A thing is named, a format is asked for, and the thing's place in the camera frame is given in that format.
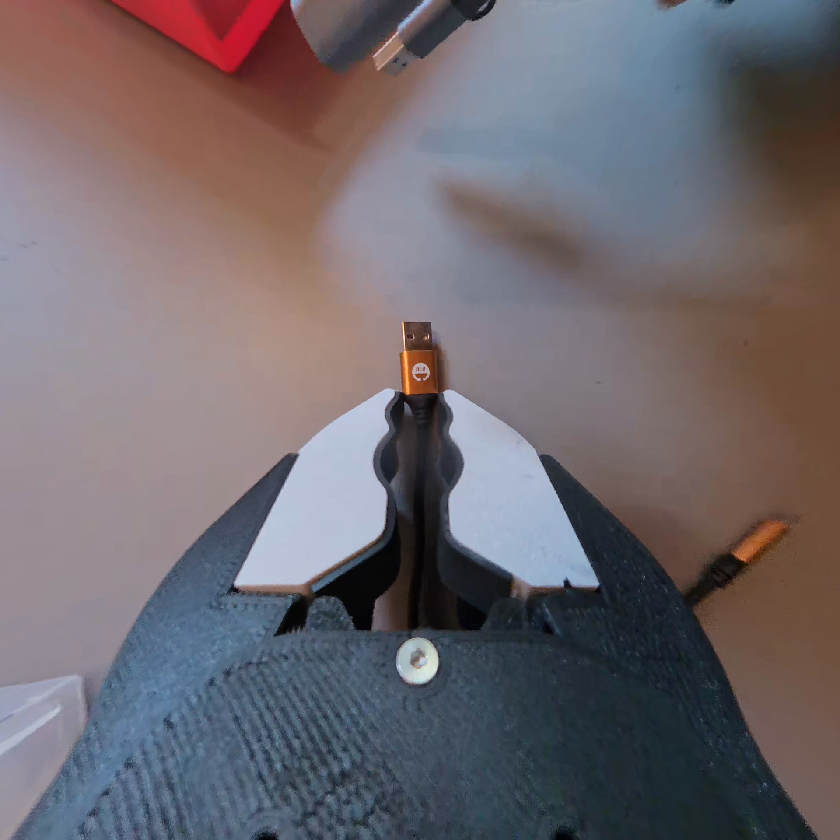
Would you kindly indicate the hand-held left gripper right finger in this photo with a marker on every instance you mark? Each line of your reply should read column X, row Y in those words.
column 512, row 512

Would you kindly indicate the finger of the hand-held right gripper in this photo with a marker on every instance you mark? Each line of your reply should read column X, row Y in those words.
column 334, row 33

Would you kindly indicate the red plastic bin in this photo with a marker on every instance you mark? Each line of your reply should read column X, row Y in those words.
column 216, row 33

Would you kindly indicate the clear plastic storage box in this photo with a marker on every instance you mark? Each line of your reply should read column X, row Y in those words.
column 33, row 722

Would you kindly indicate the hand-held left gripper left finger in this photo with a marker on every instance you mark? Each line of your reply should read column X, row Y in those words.
column 328, row 499

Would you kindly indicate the grey usb plug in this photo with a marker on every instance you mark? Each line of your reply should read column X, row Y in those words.
column 426, row 29

